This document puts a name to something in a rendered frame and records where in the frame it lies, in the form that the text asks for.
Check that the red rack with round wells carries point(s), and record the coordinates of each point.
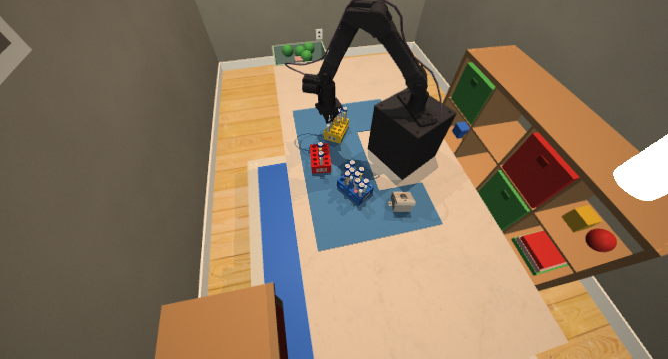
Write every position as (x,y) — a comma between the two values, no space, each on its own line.
(316,168)

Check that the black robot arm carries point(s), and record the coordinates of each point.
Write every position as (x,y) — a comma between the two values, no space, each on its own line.
(376,21)

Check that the light blue mat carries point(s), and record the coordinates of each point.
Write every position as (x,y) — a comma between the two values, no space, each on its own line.
(337,219)

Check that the blue tube rack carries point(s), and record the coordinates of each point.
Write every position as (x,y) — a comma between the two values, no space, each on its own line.
(349,190)

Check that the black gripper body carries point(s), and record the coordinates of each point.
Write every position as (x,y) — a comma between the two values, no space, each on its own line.
(329,106)

